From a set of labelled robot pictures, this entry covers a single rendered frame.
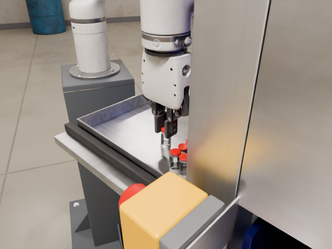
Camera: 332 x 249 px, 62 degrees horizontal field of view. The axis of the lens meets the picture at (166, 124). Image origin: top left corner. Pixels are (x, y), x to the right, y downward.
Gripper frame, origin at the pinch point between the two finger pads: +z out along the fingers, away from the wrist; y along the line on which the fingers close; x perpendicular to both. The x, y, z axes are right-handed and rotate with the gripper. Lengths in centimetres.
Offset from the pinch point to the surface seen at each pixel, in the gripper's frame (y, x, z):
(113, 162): 3.1, 11.4, 4.9
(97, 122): 18.9, 4.5, 5.2
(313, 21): -27.7, 15.7, -25.3
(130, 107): 18.8, -6.0, 5.0
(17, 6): 605, -193, 50
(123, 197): -15.6, 22.6, -7.0
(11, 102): 253, -39, 94
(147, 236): -21.8, 24.9, -8.4
